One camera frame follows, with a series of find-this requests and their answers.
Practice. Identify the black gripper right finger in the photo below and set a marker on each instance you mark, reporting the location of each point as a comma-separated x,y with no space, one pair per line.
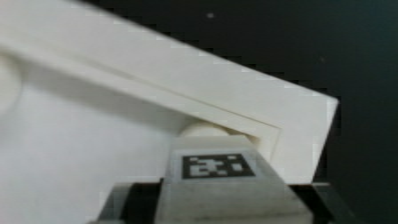
328,206

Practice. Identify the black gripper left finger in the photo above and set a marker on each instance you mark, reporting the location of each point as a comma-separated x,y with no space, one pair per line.
131,204

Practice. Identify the white table leg with tag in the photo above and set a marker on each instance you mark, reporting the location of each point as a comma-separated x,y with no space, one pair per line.
223,188

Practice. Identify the white square tabletop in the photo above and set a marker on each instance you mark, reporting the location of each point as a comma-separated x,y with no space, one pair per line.
106,88

